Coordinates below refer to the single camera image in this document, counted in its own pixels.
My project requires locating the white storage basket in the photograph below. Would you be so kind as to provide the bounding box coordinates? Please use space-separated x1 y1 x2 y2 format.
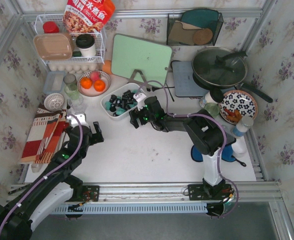
101 83 139 121

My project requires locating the grey blue oven mitt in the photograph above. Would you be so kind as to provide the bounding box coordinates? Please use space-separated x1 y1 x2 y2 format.
191 143 247 167

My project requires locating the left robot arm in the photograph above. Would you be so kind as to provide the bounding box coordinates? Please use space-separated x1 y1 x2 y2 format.
0 122 104 240

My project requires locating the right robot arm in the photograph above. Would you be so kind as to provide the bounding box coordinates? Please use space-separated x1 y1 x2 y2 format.
129 93 236 189

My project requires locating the white coffee cup black lid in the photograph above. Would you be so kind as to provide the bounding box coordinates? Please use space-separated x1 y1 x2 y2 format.
75 33 96 57

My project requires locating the clear glass tumbler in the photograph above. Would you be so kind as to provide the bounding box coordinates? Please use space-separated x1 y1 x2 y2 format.
70 95 87 114

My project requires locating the right orange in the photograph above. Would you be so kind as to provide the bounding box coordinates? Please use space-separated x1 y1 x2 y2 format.
93 79 106 92

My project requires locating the orange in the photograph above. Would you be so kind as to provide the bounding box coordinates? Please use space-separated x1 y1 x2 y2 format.
93 79 106 92
80 77 92 89

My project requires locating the green glass tumbler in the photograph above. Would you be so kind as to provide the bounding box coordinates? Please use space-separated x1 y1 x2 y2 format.
64 85 79 101

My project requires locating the left orange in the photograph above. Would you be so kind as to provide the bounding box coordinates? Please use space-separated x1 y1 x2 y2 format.
80 77 92 89

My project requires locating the grey induction cooker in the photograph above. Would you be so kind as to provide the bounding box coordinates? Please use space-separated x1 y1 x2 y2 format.
171 60 209 98

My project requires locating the red striped towel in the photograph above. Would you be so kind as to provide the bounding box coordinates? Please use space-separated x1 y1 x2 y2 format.
19 104 68 164

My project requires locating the white round strainer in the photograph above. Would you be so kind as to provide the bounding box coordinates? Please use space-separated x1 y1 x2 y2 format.
44 93 64 112

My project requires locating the fruit bowl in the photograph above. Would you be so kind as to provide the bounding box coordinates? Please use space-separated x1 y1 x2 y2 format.
77 70 111 97

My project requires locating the pink peach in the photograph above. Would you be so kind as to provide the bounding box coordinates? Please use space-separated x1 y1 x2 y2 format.
89 71 100 82

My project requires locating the grey glass tumbler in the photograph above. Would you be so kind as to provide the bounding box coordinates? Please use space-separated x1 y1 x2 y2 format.
63 73 77 91

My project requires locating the orange sponge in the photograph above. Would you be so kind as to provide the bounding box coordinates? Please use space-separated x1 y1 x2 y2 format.
102 60 112 75

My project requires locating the clear lidded container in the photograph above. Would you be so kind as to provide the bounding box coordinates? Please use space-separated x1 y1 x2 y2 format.
43 71 65 95

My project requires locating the green cutting board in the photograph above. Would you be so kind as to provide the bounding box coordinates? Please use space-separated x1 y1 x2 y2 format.
111 33 173 84

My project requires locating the egg tray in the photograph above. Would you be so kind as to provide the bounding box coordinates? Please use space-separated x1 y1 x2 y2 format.
48 63 102 74

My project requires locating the green glass cup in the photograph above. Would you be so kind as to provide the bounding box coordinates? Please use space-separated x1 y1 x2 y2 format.
204 102 220 118

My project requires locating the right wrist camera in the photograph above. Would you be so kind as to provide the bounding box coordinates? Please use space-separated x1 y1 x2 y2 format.
133 92 147 105

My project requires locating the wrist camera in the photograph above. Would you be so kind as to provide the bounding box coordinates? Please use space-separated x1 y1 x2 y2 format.
66 112 89 128
133 92 147 105

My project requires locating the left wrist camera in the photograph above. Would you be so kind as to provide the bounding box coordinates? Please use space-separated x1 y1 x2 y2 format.
66 112 89 128

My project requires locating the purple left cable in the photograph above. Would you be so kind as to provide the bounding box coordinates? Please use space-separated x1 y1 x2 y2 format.
0 113 84 238

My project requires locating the white wire rack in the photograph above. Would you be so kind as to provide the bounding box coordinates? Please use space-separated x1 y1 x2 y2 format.
33 13 105 65

